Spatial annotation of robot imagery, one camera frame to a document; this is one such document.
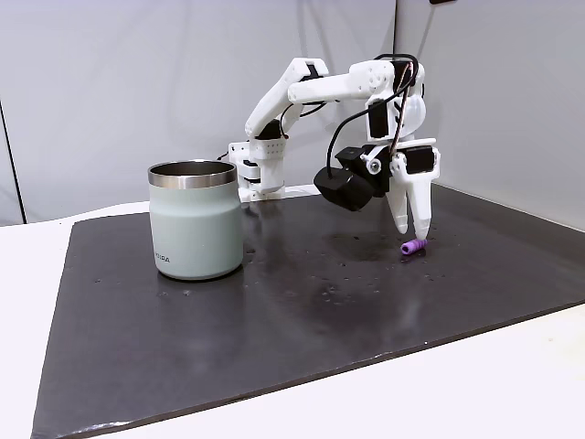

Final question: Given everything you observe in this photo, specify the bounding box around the purple ribbed pen grip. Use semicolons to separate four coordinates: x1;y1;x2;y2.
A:
400;238;430;256

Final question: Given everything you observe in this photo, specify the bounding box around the black table mat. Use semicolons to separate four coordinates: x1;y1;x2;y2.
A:
30;182;585;439

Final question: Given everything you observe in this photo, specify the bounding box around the pale green steel mug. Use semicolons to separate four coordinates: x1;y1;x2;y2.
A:
146;159;244;282

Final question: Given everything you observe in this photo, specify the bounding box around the red white servo wire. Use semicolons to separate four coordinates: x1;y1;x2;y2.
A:
388;62;416;156

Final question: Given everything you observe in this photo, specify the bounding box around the black camera box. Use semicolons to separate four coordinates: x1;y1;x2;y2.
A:
313;145;392;213

